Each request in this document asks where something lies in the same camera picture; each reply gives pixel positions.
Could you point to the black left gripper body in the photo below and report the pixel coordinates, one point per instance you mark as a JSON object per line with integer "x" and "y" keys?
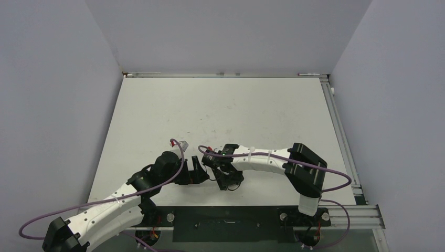
{"x": 186, "y": 177}

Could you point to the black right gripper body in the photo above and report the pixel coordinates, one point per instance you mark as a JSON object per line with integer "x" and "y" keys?
{"x": 224, "y": 178}

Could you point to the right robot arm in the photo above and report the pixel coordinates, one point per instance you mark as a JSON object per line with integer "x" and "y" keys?
{"x": 292, "y": 163}

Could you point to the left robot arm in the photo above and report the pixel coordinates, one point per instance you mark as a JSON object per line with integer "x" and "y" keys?
{"x": 130, "y": 205}

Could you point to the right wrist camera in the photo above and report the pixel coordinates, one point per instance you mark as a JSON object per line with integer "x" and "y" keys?
{"x": 212, "y": 150}

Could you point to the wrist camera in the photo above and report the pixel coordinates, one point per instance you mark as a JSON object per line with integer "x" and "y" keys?
{"x": 179, "y": 144}
{"x": 212, "y": 150}

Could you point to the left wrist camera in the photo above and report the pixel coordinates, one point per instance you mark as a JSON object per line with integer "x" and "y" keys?
{"x": 179, "y": 144}

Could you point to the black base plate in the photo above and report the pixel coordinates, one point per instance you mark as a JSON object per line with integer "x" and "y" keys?
{"x": 283, "y": 224}

